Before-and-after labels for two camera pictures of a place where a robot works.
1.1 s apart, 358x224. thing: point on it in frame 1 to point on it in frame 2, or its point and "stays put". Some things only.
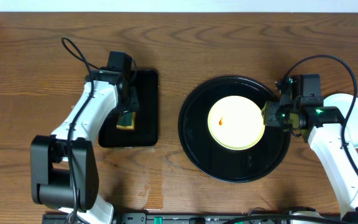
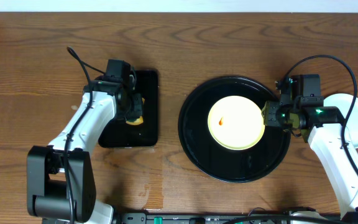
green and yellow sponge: [127, 121] to [138, 122]
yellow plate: [236, 122] stays put
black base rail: [198, 218] stays put
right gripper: [270, 116] stays put
